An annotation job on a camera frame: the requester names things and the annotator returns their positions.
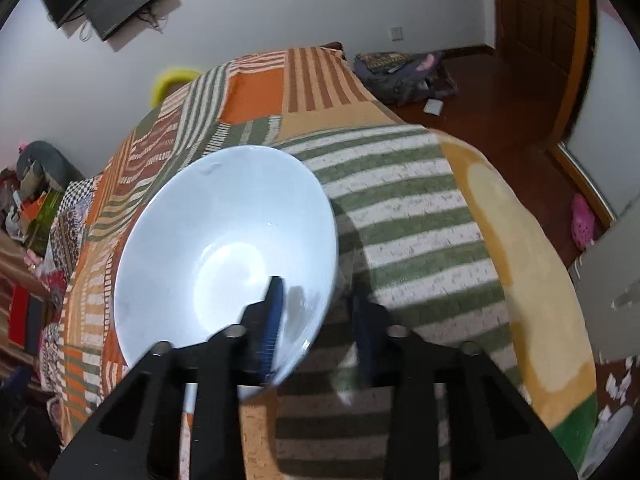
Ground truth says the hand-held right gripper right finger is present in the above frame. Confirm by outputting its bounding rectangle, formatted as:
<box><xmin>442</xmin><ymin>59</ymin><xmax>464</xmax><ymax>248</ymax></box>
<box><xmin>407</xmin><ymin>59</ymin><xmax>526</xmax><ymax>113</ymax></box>
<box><xmin>350</xmin><ymin>294</ymin><xmax>576</xmax><ymax>480</ymax></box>

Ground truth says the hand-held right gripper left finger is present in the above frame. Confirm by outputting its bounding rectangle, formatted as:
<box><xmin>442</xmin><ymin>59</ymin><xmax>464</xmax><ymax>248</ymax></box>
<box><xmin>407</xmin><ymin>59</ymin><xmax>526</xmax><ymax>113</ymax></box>
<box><xmin>47</xmin><ymin>276</ymin><xmax>286</xmax><ymax>480</ymax></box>

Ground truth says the white bowl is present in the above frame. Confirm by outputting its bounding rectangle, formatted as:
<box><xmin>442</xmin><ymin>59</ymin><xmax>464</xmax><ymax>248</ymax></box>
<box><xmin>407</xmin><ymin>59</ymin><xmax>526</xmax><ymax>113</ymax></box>
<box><xmin>112</xmin><ymin>145</ymin><xmax>340</xmax><ymax>402</ymax></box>

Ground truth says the orange green striped towel cloth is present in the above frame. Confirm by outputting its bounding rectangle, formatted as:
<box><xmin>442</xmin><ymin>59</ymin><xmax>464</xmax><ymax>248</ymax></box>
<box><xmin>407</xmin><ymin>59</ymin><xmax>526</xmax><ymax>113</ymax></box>
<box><xmin>37</xmin><ymin>47</ymin><xmax>598</xmax><ymax>480</ymax></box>

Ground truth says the patchwork printed quilt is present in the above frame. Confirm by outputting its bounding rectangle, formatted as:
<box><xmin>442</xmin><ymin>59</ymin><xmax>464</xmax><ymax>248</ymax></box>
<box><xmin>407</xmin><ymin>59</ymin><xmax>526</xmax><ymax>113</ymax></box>
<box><xmin>37</xmin><ymin>177</ymin><xmax>103</xmax><ymax>311</ymax></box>

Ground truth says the green cardboard box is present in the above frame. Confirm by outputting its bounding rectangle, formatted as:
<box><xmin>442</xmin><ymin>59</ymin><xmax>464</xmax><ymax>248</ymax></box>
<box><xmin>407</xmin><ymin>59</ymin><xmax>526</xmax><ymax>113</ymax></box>
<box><xmin>25</xmin><ymin>192</ymin><xmax>66</xmax><ymax>256</ymax></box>

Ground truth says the red box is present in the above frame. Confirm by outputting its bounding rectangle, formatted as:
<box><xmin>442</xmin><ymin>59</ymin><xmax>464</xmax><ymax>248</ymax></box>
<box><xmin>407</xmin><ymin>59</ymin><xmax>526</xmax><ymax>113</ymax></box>
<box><xmin>7</xmin><ymin>285</ymin><xmax>48</xmax><ymax>356</ymax></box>

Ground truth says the pink slipper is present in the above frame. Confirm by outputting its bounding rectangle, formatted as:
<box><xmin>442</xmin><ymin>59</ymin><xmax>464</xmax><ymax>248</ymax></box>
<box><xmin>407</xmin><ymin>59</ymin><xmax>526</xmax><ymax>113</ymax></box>
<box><xmin>571</xmin><ymin>193</ymin><xmax>597</xmax><ymax>252</ymax></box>

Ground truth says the grey cardboard sheet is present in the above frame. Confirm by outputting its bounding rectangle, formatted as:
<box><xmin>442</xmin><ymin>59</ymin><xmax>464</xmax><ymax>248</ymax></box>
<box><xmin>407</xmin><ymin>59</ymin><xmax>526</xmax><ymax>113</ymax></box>
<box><xmin>570</xmin><ymin>205</ymin><xmax>640</xmax><ymax>361</ymax></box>

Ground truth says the yellow chair back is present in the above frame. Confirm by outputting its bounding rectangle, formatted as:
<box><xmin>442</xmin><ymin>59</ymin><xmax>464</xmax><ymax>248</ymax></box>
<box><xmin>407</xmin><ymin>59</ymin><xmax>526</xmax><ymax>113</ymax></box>
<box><xmin>151</xmin><ymin>66</ymin><xmax>201</xmax><ymax>108</ymax></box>

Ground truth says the purple grey backpack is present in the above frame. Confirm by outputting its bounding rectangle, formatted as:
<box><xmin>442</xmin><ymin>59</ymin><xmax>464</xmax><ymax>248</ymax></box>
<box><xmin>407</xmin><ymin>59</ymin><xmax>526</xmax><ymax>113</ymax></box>
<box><xmin>354</xmin><ymin>51</ymin><xmax>458</xmax><ymax>107</ymax></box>

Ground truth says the grey plush cushion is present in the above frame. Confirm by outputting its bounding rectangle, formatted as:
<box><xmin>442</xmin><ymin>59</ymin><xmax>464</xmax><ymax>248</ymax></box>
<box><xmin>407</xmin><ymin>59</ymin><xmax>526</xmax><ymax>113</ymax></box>
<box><xmin>16</xmin><ymin>141</ymin><xmax>83</xmax><ymax>196</ymax></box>

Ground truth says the brown wooden door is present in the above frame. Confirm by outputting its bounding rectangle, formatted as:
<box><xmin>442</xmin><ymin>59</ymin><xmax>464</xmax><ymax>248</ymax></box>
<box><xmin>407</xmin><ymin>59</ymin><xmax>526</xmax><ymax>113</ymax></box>
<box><xmin>492</xmin><ymin>0</ymin><xmax>596</xmax><ymax>151</ymax></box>

